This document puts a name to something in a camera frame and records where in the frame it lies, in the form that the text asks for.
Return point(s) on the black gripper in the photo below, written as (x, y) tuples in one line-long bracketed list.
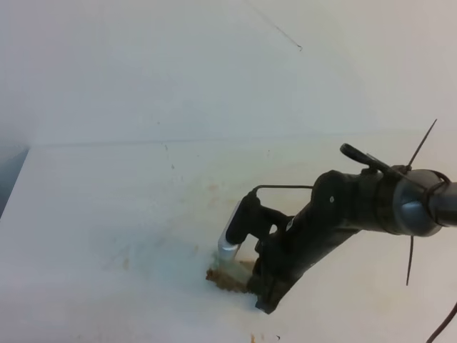
[(283, 257)]

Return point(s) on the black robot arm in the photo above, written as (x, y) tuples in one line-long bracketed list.
[(397, 200)]

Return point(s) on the black zip tie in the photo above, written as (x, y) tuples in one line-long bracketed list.
[(410, 260)]

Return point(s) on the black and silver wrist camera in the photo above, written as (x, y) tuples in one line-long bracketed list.
[(249, 217)]

